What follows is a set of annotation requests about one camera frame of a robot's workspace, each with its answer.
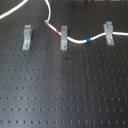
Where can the left grey cable clip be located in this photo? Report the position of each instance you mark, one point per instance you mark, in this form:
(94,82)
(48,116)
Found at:
(27,37)

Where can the right grey cable clip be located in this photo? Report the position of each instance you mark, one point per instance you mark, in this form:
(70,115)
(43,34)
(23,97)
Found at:
(108,29)

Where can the middle grey cable clip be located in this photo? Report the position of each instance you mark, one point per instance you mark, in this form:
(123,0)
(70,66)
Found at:
(63,38)

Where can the grey cable clip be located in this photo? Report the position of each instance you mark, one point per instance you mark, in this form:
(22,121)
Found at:
(108,29)
(27,37)
(63,38)

